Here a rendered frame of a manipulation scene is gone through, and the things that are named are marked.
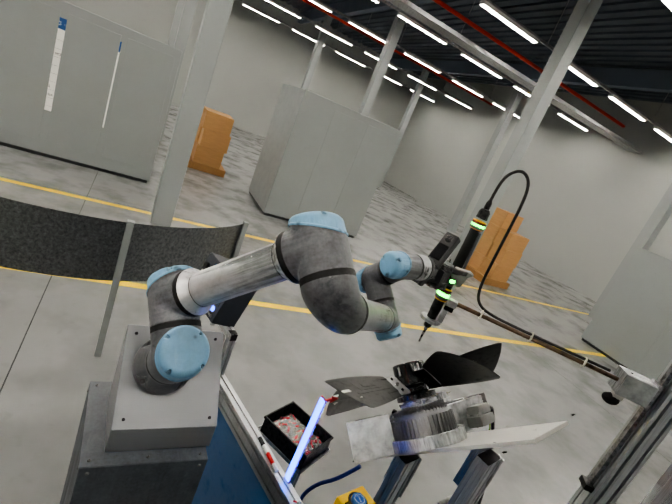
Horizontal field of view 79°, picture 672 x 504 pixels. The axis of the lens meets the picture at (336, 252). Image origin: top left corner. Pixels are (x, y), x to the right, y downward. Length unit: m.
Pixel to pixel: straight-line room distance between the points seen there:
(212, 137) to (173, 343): 8.29
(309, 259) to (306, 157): 6.65
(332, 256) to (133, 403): 0.67
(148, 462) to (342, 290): 0.71
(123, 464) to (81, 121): 6.17
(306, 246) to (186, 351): 0.39
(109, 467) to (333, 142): 6.77
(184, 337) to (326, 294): 0.38
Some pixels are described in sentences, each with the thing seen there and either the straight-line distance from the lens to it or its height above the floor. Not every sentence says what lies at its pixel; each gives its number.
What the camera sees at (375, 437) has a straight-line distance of 1.56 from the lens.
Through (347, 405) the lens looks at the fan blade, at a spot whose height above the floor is 0.98.
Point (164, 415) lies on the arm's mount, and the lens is 1.22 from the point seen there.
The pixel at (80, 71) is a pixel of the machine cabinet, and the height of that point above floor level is 1.29.
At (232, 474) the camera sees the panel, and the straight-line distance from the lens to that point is 1.76.
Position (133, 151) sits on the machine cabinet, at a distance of 7.08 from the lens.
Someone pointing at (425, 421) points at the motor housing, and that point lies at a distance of 1.51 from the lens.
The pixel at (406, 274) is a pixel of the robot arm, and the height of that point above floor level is 1.64.
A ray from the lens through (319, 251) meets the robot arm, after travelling 0.78.
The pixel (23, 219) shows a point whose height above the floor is 0.85.
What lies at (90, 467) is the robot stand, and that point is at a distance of 1.23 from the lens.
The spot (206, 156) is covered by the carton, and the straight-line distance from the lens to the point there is 9.24.
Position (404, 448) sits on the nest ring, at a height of 1.05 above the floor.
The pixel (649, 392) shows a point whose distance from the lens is 1.58.
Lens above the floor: 1.92
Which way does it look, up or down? 16 degrees down
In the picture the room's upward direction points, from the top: 22 degrees clockwise
